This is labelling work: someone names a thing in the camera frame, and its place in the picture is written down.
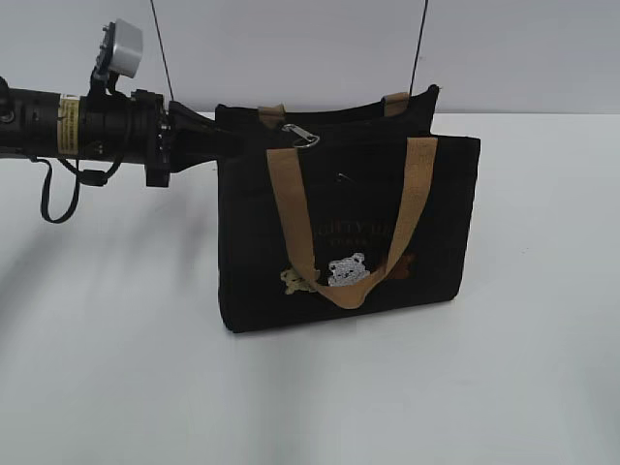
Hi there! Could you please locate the black canvas tote bag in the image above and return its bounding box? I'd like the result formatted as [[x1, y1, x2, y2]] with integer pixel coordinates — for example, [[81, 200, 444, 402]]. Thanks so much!
[[215, 85, 481, 333]]

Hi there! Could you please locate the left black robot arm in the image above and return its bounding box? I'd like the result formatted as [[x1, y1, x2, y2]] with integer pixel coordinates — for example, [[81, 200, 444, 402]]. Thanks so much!
[[1, 82, 243, 188]]

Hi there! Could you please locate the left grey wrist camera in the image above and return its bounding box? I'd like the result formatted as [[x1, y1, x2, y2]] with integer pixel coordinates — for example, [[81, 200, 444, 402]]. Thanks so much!
[[94, 18, 143, 81]]

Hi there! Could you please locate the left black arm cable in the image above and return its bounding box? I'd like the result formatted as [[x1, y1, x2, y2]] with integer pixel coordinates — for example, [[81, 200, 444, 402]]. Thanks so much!
[[27, 86, 128, 222]]

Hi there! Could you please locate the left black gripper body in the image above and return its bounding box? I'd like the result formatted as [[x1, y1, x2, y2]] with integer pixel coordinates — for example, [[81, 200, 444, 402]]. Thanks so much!
[[168, 101, 243, 173]]

